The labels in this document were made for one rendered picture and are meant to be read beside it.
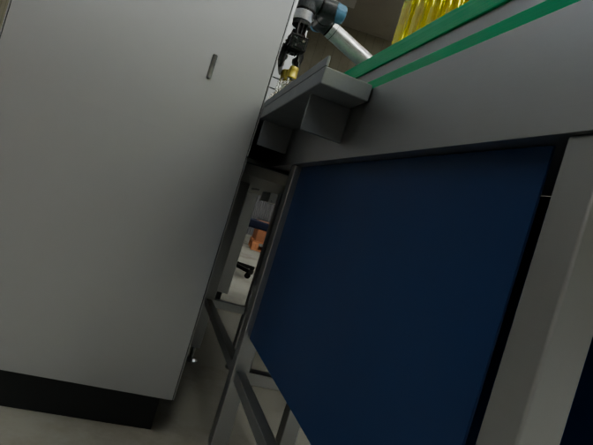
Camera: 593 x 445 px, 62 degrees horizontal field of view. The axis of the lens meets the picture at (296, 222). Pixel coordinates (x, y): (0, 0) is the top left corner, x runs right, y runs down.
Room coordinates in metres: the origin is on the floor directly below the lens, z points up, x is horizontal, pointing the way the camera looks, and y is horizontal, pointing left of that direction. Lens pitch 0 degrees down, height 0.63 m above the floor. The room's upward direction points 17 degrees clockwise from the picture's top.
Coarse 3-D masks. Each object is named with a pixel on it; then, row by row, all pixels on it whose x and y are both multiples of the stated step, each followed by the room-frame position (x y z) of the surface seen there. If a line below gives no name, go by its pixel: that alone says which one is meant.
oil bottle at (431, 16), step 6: (432, 0) 0.77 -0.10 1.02; (438, 0) 0.75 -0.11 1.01; (444, 0) 0.73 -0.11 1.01; (432, 6) 0.76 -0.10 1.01; (438, 6) 0.75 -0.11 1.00; (444, 6) 0.73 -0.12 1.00; (432, 12) 0.76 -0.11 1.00; (438, 12) 0.74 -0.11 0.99; (444, 12) 0.73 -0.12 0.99; (426, 18) 0.77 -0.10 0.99; (432, 18) 0.75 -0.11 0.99; (438, 18) 0.73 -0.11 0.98; (426, 24) 0.77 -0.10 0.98
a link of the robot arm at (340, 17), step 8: (328, 0) 1.89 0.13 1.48; (320, 8) 1.89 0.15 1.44; (328, 8) 1.89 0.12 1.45; (336, 8) 1.90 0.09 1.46; (344, 8) 1.92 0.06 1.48; (320, 16) 1.93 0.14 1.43; (328, 16) 1.92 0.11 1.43; (336, 16) 1.91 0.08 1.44; (344, 16) 1.92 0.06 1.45; (328, 24) 1.99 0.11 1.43
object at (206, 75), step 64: (64, 0) 1.10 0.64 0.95; (128, 0) 1.14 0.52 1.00; (192, 0) 1.18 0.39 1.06; (256, 0) 1.22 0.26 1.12; (0, 64) 1.08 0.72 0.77; (64, 64) 1.12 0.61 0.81; (128, 64) 1.15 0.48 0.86; (192, 64) 1.19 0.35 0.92; (256, 64) 1.23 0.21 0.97; (192, 128) 1.20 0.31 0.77; (256, 128) 1.25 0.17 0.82
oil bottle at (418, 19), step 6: (420, 0) 0.82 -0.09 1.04; (426, 0) 0.79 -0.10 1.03; (420, 6) 0.81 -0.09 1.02; (426, 6) 0.79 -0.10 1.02; (414, 12) 0.82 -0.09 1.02; (420, 12) 0.80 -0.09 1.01; (426, 12) 0.78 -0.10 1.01; (414, 18) 0.82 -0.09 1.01; (420, 18) 0.79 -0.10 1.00; (414, 24) 0.81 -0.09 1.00; (420, 24) 0.79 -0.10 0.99; (414, 30) 0.80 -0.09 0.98
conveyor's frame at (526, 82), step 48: (480, 48) 0.54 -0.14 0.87; (528, 48) 0.46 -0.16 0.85; (576, 48) 0.40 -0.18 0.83; (384, 96) 0.76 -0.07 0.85; (432, 96) 0.61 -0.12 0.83; (480, 96) 0.51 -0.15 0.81; (528, 96) 0.44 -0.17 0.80; (576, 96) 0.39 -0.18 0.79; (336, 144) 0.91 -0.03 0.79; (384, 144) 0.71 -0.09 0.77; (432, 144) 0.58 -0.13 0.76; (480, 144) 0.50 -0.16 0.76; (528, 144) 0.45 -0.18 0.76
